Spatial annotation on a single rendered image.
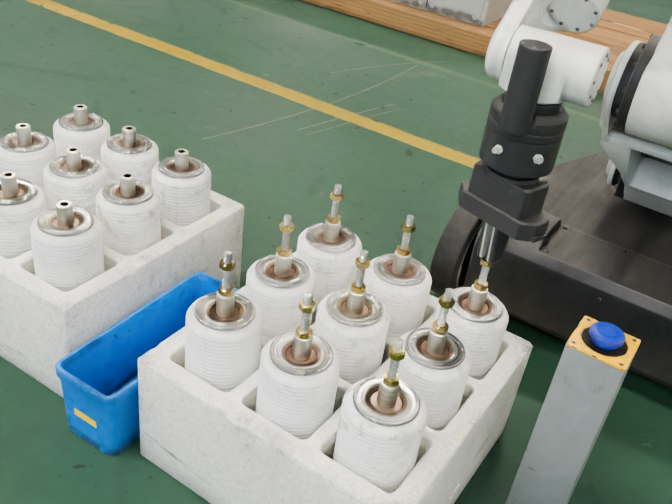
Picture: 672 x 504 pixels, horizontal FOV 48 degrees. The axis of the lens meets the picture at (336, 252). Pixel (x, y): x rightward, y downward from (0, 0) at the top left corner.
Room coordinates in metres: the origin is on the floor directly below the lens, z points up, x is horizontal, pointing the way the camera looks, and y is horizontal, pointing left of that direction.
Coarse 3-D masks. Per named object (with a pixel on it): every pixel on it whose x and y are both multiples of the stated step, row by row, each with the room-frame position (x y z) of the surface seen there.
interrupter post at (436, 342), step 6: (432, 330) 0.71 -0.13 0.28; (432, 336) 0.71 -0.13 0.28; (438, 336) 0.71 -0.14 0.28; (444, 336) 0.71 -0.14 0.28; (432, 342) 0.71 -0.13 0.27; (438, 342) 0.71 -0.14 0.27; (444, 342) 0.71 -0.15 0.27; (426, 348) 0.71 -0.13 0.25; (432, 348) 0.71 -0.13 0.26; (438, 348) 0.71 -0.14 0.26; (438, 354) 0.71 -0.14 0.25
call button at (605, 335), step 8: (592, 328) 0.70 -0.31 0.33; (600, 328) 0.70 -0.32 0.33; (608, 328) 0.70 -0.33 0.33; (616, 328) 0.71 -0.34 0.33; (592, 336) 0.69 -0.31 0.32; (600, 336) 0.69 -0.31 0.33; (608, 336) 0.69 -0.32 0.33; (616, 336) 0.69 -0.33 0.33; (624, 336) 0.69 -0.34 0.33; (600, 344) 0.68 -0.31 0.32; (608, 344) 0.68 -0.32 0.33; (616, 344) 0.68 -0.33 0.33
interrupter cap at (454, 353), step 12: (408, 336) 0.73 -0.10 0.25; (420, 336) 0.73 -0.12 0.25; (408, 348) 0.71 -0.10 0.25; (420, 348) 0.71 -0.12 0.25; (444, 348) 0.72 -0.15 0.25; (456, 348) 0.72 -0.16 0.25; (420, 360) 0.69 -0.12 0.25; (432, 360) 0.69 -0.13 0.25; (444, 360) 0.69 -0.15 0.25; (456, 360) 0.70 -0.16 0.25
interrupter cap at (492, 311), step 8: (456, 288) 0.85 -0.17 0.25; (464, 288) 0.85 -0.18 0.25; (456, 296) 0.83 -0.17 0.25; (464, 296) 0.83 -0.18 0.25; (488, 296) 0.84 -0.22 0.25; (456, 304) 0.81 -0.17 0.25; (464, 304) 0.82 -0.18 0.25; (488, 304) 0.82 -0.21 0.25; (496, 304) 0.83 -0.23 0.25; (456, 312) 0.79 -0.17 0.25; (464, 312) 0.80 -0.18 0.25; (472, 312) 0.80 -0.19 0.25; (480, 312) 0.81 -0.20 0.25; (488, 312) 0.81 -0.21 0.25; (496, 312) 0.81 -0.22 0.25; (472, 320) 0.78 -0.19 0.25; (480, 320) 0.78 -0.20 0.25; (488, 320) 0.79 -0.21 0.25; (496, 320) 0.79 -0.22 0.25
